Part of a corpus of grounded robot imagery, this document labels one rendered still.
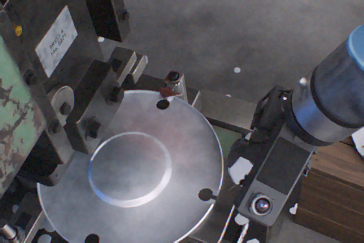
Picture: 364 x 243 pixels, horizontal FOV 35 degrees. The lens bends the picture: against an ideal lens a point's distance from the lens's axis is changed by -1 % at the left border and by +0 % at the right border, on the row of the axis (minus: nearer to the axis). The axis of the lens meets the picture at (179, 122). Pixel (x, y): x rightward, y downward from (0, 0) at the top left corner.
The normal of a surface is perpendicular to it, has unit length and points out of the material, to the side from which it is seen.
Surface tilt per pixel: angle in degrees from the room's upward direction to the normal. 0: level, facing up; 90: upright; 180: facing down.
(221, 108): 0
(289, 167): 41
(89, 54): 90
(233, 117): 0
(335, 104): 80
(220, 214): 0
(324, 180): 90
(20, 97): 90
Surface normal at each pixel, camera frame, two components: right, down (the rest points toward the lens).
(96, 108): 0.91, 0.29
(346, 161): -0.09, -0.54
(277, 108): 0.31, -0.38
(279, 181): 0.10, 0.13
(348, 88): -0.80, 0.39
